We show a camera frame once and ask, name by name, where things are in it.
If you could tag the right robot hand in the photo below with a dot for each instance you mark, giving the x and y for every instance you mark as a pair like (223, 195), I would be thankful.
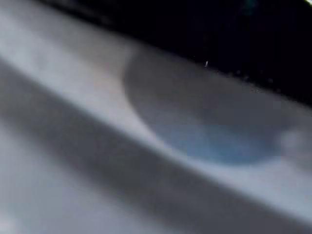
(243, 36)

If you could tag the blue garment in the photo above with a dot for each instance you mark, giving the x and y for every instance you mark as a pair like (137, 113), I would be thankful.
(219, 143)

